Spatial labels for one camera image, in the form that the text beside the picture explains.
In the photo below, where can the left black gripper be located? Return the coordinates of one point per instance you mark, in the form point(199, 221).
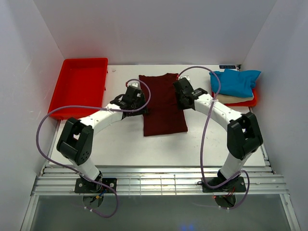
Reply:
point(142, 111)

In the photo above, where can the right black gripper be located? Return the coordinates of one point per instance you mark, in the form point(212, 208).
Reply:
point(180, 106)

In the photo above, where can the maroon t shirt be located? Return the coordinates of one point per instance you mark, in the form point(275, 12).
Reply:
point(163, 117)

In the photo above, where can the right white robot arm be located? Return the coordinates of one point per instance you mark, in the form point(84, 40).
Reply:
point(243, 132)

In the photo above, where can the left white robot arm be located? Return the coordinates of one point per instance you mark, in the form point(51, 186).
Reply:
point(76, 140)

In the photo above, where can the beige folded t shirt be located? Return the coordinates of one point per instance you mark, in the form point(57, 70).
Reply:
point(228, 99)

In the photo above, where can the small black label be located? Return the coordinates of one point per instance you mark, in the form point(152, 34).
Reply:
point(227, 67)

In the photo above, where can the blue folded t shirt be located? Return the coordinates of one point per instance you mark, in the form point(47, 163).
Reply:
point(234, 83)

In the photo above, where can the large red tray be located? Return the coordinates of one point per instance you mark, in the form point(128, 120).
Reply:
point(80, 82)

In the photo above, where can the small red tray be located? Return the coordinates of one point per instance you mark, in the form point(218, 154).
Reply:
point(251, 103)

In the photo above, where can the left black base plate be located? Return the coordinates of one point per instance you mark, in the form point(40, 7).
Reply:
point(84, 186)

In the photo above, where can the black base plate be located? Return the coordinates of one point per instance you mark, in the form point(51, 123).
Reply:
point(84, 186)
point(215, 185)

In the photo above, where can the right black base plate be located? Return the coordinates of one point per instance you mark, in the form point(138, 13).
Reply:
point(215, 185)

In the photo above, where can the aluminium rail frame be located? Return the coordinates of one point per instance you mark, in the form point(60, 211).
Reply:
point(155, 181)

